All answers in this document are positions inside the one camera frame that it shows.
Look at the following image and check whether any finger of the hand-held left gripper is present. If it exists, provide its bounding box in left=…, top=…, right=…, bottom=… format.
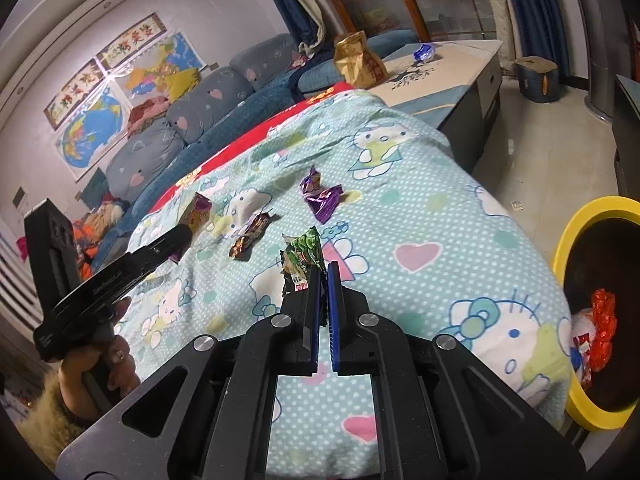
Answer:
left=132, top=224, right=194, bottom=272

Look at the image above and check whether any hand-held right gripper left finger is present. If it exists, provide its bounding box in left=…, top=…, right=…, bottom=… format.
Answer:
left=57, top=265, right=323, bottom=480

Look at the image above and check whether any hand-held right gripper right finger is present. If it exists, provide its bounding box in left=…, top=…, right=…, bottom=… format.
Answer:
left=327, top=261, right=586, bottom=480

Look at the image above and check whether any purple and gold snack wrapper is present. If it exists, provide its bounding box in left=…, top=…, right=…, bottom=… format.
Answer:
left=170, top=192, right=214, bottom=263

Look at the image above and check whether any green snack wrapper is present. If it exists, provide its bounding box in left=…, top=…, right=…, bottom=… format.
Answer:
left=279, top=226, right=326, bottom=301

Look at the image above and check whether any white orange plastic bag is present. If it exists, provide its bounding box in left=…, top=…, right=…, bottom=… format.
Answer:
left=570, top=310, right=601, bottom=391

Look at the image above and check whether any yellow trash bin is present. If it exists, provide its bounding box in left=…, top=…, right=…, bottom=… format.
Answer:
left=550, top=196, right=640, bottom=431

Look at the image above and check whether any red crinkled wrapper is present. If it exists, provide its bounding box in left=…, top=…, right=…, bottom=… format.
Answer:
left=590, top=287, right=617, bottom=371

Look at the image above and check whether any person's left forearm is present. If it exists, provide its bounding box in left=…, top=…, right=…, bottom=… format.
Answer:
left=15, top=375, right=86, bottom=471

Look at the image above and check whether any person's left hand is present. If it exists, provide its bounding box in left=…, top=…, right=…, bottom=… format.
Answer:
left=59, top=296, right=143, bottom=423

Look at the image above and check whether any white radiator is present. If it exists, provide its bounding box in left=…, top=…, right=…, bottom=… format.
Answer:
left=0, top=230, right=46, bottom=331

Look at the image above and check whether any orange cloth pile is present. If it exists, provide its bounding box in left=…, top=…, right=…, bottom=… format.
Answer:
left=72, top=199, right=131, bottom=281

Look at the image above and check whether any brown snack wrapper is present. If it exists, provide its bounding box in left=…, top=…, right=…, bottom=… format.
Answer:
left=229, top=212, right=271, bottom=261

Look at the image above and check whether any blue heart-patterned sofa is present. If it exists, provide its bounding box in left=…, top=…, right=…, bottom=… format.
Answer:
left=75, top=29, right=421, bottom=271

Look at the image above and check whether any red printed blanket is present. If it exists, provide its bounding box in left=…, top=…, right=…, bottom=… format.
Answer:
left=145, top=81, right=356, bottom=216

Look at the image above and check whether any world map poster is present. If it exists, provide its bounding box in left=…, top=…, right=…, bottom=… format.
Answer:
left=55, top=87, right=126, bottom=181

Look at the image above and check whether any pile of pink clothes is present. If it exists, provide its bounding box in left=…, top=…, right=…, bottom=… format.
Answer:
left=127, top=96, right=171, bottom=136

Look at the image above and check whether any small purple foil wrapper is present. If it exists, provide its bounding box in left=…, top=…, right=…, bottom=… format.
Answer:
left=299, top=165, right=323, bottom=196

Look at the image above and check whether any cartoon cat printed blanket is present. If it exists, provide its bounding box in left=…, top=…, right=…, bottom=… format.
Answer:
left=112, top=89, right=573, bottom=480

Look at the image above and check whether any framed embroidery banner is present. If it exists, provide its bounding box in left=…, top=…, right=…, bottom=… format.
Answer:
left=96, top=12, right=166, bottom=68
left=44, top=59, right=103, bottom=131

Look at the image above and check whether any country map poster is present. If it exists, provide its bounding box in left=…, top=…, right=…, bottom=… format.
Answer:
left=122, top=32, right=206, bottom=101

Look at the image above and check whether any dark blue cloth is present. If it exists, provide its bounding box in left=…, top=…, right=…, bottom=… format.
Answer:
left=287, top=57, right=341, bottom=101

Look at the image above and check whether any gold paper bag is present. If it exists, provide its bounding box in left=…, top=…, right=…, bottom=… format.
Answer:
left=333, top=31, right=387, bottom=88

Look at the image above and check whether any marble-top coffee table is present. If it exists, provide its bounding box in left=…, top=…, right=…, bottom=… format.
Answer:
left=367, top=39, right=503, bottom=173

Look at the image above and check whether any blue curtain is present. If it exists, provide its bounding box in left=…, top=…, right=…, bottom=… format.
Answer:
left=250, top=0, right=326, bottom=53
left=492, top=0, right=571, bottom=68

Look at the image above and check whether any dark low stool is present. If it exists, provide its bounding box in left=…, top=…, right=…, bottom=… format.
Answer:
left=515, top=56, right=560, bottom=103

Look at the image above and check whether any silver standing air conditioner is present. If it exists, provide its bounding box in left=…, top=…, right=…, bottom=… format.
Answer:
left=570, top=0, right=618, bottom=121

